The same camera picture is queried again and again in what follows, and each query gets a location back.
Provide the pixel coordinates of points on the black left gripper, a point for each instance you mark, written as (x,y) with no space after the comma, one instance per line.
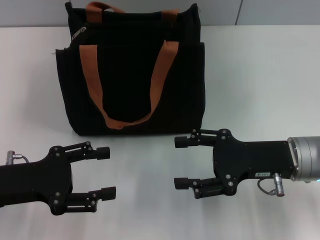
(37,182)

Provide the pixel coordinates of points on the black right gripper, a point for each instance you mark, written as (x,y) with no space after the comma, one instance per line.
(250,160)

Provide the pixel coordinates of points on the silver zipper pull tab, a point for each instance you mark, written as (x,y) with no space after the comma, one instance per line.
(79,33)

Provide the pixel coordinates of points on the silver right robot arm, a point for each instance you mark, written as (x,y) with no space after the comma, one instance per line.
(307,160)

